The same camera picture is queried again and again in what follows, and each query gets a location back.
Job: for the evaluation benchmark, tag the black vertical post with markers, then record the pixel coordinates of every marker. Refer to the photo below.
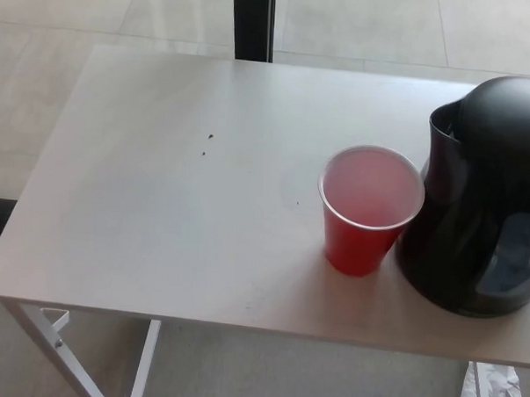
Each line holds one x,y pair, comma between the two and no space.
253,22

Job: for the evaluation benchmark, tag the white metal table leg frame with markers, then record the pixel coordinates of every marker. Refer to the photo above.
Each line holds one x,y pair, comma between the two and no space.
145,364

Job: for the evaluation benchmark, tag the black electric kettle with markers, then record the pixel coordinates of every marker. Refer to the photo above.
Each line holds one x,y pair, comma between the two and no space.
468,181

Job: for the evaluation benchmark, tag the crumpled white paper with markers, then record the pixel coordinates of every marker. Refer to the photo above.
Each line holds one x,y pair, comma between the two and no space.
507,385

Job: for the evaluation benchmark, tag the white metal table leg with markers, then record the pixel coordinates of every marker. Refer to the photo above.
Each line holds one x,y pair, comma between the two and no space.
482,392

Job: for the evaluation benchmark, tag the red plastic cup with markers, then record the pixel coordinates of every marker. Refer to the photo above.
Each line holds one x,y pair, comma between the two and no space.
355,246

